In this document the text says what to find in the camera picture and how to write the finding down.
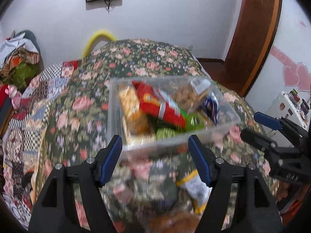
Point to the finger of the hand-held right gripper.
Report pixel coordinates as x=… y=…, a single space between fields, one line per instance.
x=257 y=140
x=267 y=121

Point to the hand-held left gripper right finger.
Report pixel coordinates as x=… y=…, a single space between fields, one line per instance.
x=200 y=162

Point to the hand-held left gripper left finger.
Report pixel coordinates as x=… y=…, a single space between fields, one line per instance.
x=111 y=160

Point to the clear plastic storage container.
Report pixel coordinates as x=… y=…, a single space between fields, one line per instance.
x=175 y=143

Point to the green jelly cup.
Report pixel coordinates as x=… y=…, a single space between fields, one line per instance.
x=193 y=122

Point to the clear bread packet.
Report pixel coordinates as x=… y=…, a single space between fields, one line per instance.
x=137 y=123

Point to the green pea snack packet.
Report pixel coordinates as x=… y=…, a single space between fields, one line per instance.
x=165 y=133

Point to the blue white chip bag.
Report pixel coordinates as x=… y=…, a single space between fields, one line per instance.
x=211 y=105

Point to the orange biscuit packet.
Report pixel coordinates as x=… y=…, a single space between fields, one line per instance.
x=127 y=100

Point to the small orange snack packet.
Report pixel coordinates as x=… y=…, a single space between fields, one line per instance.
x=175 y=222

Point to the long brown cracker packet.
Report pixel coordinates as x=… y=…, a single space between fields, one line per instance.
x=185 y=95

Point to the red snack packet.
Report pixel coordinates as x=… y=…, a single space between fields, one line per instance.
x=158 y=106

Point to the white appliance with stickers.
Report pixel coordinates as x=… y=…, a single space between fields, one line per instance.
x=279 y=106

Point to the floral bedspread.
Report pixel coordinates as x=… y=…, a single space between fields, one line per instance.
x=80 y=102

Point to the patchwork quilt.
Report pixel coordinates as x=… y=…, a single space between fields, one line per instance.
x=26 y=126

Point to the pink plush toy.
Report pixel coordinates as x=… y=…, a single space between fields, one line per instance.
x=14 y=94

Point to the red box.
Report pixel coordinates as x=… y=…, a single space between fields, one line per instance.
x=3 y=93

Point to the pile of clothes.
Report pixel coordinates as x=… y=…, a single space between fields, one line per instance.
x=17 y=58

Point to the pink heart wall sticker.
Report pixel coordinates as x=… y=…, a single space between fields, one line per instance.
x=295 y=76

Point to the pink band wall sticker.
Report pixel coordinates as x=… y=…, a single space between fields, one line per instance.
x=279 y=53

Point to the wooden door frame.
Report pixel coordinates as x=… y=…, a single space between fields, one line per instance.
x=252 y=29

